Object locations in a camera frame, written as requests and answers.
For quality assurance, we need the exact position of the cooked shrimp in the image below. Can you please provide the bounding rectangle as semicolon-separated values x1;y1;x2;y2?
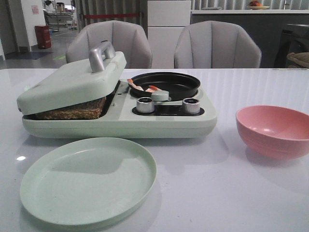
126;78;160;93

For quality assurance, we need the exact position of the bread slice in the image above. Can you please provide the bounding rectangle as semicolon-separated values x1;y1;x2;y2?
35;97;107;120

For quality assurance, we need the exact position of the breakfast maker hinged lid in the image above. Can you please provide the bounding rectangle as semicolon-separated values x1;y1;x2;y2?
17;51;126;115

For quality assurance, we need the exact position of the pink bowl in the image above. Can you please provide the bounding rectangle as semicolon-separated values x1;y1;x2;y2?
236;105;309;160

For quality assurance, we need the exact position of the mint green breakfast maker base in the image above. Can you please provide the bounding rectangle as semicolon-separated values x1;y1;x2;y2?
22;80;217;139

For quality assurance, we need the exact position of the left silver control knob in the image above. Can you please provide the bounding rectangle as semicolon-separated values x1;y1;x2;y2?
136;97;155;114

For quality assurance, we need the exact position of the silver control knob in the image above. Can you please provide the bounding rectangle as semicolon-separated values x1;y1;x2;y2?
136;97;155;114
182;98;200;115

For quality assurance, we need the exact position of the right silver control knob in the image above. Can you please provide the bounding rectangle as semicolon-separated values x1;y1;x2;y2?
182;98;200;115

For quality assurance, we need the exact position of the black round frying pan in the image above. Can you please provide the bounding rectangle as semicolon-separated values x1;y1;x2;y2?
128;72;200;101

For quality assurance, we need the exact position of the left grey upholstered chair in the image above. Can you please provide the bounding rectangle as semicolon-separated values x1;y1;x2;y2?
66;20;153;69

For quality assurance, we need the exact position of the grey upholstered chair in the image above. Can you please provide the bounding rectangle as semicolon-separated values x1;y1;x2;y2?
66;20;153;69
174;21;262;69

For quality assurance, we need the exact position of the mint green round plate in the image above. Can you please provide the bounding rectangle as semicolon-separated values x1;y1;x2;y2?
20;138;156;230

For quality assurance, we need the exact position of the right grey upholstered chair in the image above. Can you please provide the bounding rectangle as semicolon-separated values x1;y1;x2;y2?
174;21;262;69

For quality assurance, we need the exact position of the white cabinet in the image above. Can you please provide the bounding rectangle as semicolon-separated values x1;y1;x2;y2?
147;0;191;69

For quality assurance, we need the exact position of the red bin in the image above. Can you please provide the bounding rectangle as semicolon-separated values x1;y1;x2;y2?
35;25;51;49

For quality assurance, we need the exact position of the fruit plate on counter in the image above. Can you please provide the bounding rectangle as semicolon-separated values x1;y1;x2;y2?
247;0;269;10

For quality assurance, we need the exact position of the grey counter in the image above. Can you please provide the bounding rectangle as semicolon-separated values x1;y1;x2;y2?
190;9;309;68

